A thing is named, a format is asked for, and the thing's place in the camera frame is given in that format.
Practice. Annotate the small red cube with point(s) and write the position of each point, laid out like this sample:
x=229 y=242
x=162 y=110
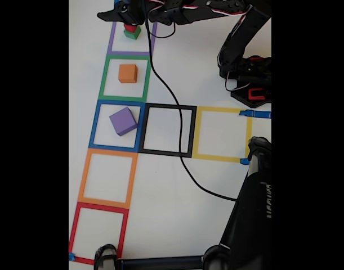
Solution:
x=131 y=28

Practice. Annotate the green cube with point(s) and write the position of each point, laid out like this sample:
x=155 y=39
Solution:
x=131 y=35

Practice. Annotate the orange cube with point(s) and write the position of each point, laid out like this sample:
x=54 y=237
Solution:
x=127 y=73

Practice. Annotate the purple cube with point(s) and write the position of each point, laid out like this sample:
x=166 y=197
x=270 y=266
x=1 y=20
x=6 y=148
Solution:
x=122 y=121

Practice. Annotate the red printed clamp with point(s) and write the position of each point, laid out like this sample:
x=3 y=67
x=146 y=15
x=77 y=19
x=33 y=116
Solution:
x=256 y=59
x=256 y=97

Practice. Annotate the purple square frame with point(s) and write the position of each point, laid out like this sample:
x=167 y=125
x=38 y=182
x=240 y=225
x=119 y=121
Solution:
x=112 y=39

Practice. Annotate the green square frame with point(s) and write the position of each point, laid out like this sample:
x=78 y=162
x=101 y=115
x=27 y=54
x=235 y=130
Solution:
x=102 y=81

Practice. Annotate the blue square frame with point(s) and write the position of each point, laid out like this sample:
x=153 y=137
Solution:
x=93 y=126

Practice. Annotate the black square frame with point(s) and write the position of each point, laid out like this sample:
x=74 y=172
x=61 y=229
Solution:
x=142 y=129

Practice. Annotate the yellow square frame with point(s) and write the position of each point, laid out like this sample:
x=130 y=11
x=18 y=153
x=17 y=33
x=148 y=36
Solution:
x=196 y=132

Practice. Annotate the orange square frame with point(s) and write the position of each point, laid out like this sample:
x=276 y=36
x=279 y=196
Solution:
x=83 y=180

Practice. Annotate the red square frame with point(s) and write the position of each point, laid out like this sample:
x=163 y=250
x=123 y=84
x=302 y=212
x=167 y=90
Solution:
x=73 y=230

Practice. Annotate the black camera tripod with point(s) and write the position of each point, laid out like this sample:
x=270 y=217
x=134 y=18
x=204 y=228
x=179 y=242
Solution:
x=250 y=211

